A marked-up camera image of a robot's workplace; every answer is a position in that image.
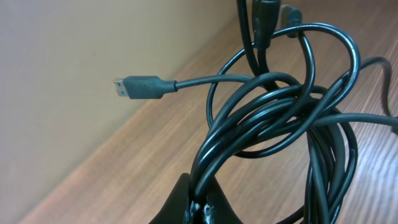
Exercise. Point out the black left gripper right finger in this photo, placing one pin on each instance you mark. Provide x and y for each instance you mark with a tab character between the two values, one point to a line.
217	209

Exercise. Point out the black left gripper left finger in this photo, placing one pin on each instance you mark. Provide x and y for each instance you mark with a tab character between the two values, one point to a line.
176	209

